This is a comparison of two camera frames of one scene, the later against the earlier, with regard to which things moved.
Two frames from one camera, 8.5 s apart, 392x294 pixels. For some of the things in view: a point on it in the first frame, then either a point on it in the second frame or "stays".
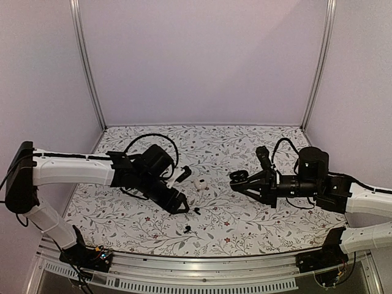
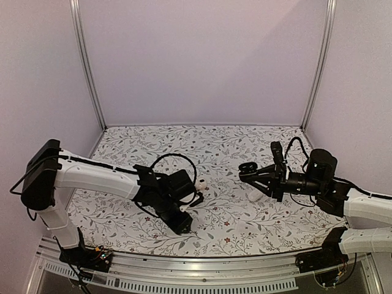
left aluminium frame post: (75, 8) stays
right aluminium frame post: (331, 8) stays
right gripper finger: (260, 193) to (267, 187)
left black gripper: (174, 203) to (179, 226)
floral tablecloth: (223, 219) stays
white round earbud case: (199, 184) stays
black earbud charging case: (238, 176) to (248, 171)
